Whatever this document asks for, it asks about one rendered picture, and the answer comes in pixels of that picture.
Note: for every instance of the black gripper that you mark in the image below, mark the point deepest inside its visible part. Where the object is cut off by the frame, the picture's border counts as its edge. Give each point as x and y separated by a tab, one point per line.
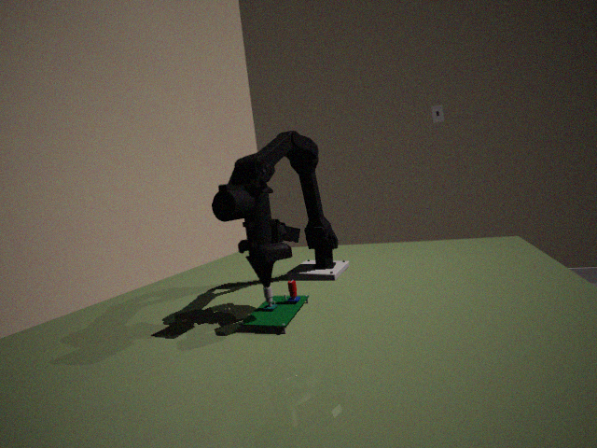
262	247

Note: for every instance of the green circuit board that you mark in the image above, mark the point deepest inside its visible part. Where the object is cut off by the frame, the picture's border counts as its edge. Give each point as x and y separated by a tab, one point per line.
280	309

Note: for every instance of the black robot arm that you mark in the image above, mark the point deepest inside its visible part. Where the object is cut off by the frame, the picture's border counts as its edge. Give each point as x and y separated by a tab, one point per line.
247	194

